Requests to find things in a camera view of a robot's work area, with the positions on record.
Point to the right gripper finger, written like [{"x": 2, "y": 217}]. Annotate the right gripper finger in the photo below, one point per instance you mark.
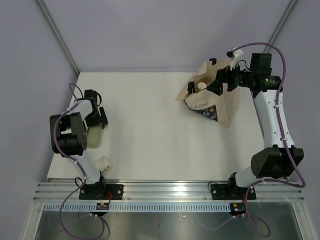
[
  {"x": 222, "y": 75},
  {"x": 216, "y": 87}
]

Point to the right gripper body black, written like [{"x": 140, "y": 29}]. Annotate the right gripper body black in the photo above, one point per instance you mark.
[{"x": 237, "y": 78}]

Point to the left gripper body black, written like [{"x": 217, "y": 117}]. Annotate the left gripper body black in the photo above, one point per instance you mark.
[{"x": 94, "y": 119}]

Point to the pale bottle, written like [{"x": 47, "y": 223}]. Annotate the pale bottle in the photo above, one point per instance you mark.
[{"x": 94, "y": 136}]

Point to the beige canvas tote bag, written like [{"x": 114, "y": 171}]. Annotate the beige canvas tote bag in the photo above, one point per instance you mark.
[{"x": 219, "y": 108}]

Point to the clear amber liquid bottle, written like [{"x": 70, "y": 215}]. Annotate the clear amber liquid bottle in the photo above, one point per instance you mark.
[{"x": 190, "y": 95}]

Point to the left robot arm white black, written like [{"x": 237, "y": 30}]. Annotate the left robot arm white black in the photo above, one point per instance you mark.
[{"x": 68, "y": 132}]

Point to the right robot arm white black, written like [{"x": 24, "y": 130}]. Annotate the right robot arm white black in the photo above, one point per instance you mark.
[{"x": 279, "y": 157}]

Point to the cream bottle with lettering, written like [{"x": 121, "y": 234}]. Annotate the cream bottle with lettering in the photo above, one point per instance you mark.
[{"x": 104, "y": 165}]

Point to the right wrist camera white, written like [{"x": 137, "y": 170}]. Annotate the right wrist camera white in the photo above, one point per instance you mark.
[{"x": 235, "y": 56}]

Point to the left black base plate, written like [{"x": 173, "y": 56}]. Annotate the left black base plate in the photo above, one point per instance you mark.
[{"x": 101, "y": 192}]

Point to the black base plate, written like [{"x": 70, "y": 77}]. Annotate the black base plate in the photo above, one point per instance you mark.
[
  {"x": 222, "y": 191},
  {"x": 101, "y": 192}
]

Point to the aluminium mounting rail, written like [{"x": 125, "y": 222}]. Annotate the aluminium mounting rail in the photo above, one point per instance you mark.
[{"x": 166, "y": 191}]

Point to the right aluminium frame post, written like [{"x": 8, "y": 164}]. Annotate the right aluminium frame post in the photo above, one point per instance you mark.
[{"x": 282, "y": 21}]

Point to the aluminium frame post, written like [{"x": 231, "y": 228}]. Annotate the aluminium frame post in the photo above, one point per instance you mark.
[
  {"x": 282, "y": 21},
  {"x": 43, "y": 8}
]

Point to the white slotted cable duct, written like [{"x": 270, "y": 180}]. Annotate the white slotted cable duct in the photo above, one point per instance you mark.
[{"x": 135, "y": 207}]

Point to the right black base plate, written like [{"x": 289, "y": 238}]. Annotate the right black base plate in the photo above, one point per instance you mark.
[{"x": 222, "y": 191}]

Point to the left aluminium frame post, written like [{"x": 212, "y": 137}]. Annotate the left aluminium frame post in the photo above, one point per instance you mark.
[{"x": 43, "y": 8}]

